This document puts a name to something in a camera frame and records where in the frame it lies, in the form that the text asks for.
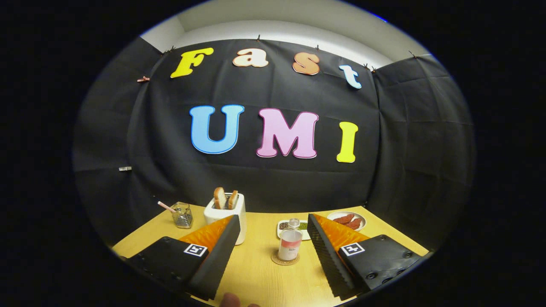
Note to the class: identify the white round plate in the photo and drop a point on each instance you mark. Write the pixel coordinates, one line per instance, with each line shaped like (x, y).
(360, 215)

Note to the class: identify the red meat piece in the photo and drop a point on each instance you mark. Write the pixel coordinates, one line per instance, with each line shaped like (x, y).
(354, 224)
(343, 219)

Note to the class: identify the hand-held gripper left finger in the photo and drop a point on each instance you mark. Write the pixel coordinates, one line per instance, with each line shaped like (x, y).
(215, 264)

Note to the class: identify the clear juice bottle pink label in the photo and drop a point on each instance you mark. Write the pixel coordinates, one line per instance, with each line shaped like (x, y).
(290, 245)

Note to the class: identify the pink straw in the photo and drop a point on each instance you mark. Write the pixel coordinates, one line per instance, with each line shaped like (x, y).
(165, 206)

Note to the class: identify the toast slice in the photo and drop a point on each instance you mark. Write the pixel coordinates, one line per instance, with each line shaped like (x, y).
(233, 199)
(220, 198)

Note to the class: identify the white divided bean dish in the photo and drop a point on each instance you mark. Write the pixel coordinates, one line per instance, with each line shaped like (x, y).
(282, 226)

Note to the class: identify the white toaster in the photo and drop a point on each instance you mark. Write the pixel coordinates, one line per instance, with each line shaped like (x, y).
(213, 216)

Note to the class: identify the round cork coaster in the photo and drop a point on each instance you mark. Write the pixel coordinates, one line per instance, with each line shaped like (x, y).
(275, 259)

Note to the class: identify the wooden table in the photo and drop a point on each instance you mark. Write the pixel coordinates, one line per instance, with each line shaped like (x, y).
(264, 281)

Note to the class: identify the pink cloth clip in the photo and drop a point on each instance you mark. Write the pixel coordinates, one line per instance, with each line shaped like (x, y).
(143, 79)

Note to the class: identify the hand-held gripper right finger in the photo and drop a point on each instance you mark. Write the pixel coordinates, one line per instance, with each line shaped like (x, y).
(328, 264)

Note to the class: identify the black backdrop cloth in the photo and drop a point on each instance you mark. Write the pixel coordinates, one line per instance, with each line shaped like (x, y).
(170, 170)

